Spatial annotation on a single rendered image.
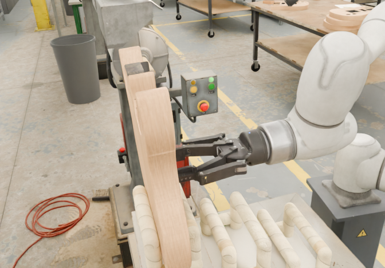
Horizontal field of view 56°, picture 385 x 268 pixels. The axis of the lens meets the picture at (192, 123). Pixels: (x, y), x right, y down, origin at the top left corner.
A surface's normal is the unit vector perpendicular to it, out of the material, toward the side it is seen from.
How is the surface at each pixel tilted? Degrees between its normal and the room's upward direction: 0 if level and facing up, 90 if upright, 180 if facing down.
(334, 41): 27
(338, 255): 0
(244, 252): 0
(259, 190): 0
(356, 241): 90
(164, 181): 83
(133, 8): 90
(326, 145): 104
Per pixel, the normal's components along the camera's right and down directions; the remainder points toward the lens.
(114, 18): 0.30, 0.43
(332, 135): 0.32, 0.64
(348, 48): -0.09, -0.65
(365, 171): -0.56, 0.32
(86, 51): 0.76, 0.32
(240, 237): -0.05, -0.89
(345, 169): -0.75, 0.32
